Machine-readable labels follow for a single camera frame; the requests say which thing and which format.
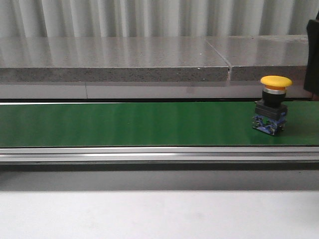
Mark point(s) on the black gripper finger seen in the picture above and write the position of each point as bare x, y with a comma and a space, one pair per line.
311, 83

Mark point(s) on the yellow push button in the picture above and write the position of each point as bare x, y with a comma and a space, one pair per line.
270, 112

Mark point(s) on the grey stone counter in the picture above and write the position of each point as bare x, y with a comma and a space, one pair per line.
88, 68

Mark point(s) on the green conveyor belt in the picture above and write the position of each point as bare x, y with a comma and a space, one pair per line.
184, 132

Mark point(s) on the white pleated curtain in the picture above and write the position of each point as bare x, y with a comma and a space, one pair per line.
145, 18

